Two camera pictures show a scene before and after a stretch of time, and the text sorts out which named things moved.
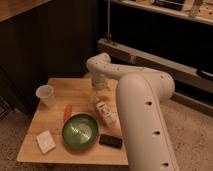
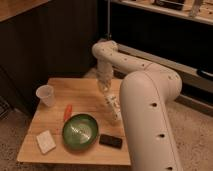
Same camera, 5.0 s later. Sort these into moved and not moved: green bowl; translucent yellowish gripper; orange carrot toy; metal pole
Moved: translucent yellowish gripper
Not moved: green bowl; metal pole; orange carrot toy
